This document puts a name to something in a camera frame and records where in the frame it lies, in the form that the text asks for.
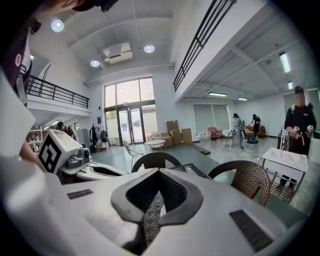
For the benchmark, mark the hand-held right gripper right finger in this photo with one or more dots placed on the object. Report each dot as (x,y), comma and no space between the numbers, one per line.
(215,225)

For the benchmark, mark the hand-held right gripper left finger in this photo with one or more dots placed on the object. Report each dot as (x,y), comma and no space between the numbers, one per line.
(95,220)

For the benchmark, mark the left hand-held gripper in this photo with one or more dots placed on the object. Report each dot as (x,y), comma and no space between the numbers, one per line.
(62,147)

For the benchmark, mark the person's left forearm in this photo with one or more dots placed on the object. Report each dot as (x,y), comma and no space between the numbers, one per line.
(28,151)

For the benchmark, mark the coat rack with bags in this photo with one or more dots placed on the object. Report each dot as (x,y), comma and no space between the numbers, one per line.
(96,137)

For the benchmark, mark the grey cabinet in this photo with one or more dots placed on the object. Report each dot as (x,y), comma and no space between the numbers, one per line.
(83,137)

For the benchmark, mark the black plastic chair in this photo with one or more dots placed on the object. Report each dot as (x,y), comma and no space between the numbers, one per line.
(156,160)

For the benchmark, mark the brown wicker chair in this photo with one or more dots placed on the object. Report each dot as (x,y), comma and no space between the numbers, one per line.
(250,177)

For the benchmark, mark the white round table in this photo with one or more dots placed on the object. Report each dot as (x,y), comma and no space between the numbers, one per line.
(155,142)

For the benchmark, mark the glass entrance door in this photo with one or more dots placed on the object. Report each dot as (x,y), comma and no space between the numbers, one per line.
(130,112)

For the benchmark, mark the glass table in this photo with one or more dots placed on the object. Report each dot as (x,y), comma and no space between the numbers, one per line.
(280,212)

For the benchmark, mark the cardboard box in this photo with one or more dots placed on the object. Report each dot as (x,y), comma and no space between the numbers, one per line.
(166,141)
(172,125)
(175,137)

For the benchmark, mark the white display shelf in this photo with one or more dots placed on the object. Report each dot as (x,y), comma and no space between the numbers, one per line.
(35,140)

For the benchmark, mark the black balcony railing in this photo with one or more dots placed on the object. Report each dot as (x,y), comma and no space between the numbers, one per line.
(57,92)

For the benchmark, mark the white round seat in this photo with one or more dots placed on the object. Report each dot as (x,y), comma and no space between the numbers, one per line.
(227,133)

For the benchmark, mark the green floor bag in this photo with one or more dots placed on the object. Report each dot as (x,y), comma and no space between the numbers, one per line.
(252,140)

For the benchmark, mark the pink armchair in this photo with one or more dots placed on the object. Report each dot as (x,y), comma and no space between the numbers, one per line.
(214,132)

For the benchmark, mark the flat cardboard sheet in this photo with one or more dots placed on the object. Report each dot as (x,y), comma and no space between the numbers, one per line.
(187,135)

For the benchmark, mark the white metal cart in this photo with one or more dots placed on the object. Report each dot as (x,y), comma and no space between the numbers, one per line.
(285,158)

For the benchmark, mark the white ceiling pipes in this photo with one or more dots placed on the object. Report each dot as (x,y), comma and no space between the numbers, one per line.
(130,73)

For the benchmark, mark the person's white sleeve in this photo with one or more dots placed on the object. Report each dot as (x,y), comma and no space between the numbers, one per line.
(13,117)

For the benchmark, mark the orange sofa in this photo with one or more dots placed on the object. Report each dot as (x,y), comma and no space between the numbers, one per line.
(262,131)

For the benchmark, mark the grey window blind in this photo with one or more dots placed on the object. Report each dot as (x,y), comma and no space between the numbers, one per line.
(220,117)
(202,118)

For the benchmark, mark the round ceiling light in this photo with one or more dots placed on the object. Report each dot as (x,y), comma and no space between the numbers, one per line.
(57,25)
(149,48)
(95,63)

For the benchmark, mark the white ceiling air conditioner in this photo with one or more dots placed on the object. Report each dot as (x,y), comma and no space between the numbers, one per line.
(117,52)

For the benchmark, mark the long ceiling tube light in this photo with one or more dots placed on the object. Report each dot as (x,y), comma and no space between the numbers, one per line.
(290,85)
(217,94)
(285,62)
(242,99)

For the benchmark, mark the person's dark top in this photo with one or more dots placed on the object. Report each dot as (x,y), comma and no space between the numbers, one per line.
(15,50)

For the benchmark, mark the black mezzanine railing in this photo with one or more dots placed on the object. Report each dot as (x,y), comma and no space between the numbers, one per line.
(200,45)

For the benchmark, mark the blue wall sign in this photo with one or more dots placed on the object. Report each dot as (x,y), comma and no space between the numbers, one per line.
(99,120)

